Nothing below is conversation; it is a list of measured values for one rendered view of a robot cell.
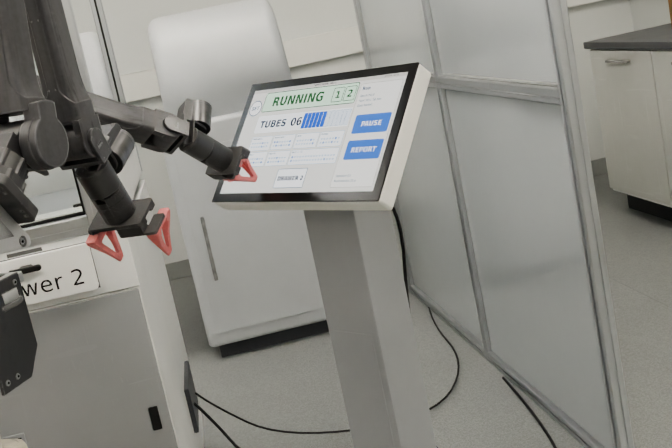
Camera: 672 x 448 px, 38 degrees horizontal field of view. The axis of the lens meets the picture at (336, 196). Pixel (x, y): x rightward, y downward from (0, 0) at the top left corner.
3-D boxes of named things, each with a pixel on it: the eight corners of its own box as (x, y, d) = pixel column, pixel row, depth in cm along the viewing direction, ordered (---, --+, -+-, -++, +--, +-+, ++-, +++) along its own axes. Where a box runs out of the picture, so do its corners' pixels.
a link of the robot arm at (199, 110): (146, 148, 203) (164, 126, 197) (150, 104, 209) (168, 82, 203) (197, 165, 209) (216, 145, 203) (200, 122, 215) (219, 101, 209)
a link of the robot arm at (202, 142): (174, 153, 203) (192, 142, 200) (176, 127, 207) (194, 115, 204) (198, 167, 207) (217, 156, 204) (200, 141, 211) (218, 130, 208)
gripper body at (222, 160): (220, 151, 216) (195, 136, 211) (249, 149, 209) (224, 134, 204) (210, 178, 214) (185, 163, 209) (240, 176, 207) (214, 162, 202)
